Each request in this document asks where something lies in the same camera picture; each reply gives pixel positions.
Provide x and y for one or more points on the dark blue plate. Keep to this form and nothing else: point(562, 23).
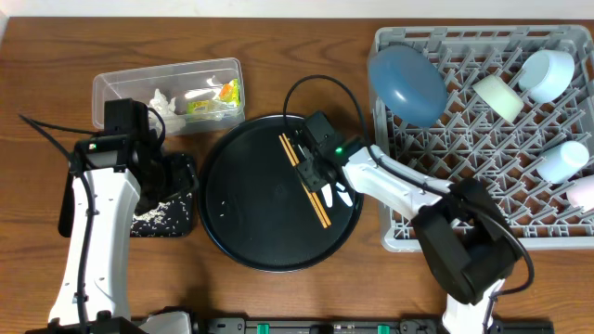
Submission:
point(408, 84)

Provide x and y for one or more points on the clear plastic bin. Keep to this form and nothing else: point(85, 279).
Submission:
point(173, 80)

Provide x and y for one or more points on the small white cup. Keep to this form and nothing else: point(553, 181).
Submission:
point(562, 162)

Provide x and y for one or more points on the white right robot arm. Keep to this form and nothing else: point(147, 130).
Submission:
point(463, 236)

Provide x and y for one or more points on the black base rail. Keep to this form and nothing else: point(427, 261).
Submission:
point(183, 320)

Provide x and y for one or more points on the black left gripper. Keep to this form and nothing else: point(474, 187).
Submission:
point(155, 181)

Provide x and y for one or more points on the pink cup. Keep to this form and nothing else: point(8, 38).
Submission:
point(581, 194)

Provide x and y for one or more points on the black square mat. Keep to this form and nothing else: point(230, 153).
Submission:
point(117, 195)

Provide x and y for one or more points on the black round tray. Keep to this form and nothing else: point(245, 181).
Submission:
point(253, 206)

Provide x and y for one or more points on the white napkin waste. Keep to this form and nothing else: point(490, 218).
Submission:
point(173, 122)

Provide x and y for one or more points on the green orange snack wrapper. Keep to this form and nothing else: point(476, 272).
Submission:
point(214, 100)

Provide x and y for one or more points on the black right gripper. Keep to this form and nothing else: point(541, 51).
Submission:
point(309, 177)

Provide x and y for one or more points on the white rice pile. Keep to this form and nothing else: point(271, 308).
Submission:
point(170, 219)

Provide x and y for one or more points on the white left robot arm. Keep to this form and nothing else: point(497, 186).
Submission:
point(93, 295)

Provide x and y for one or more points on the pale green bowl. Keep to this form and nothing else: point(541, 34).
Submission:
point(499, 97)

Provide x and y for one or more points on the light blue saucer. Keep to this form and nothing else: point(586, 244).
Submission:
point(546, 75)

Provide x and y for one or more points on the white plastic knife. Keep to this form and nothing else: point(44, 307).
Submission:
point(327, 195)
point(344, 194)

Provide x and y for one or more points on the grey dishwasher rack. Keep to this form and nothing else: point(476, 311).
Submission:
point(471, 140)

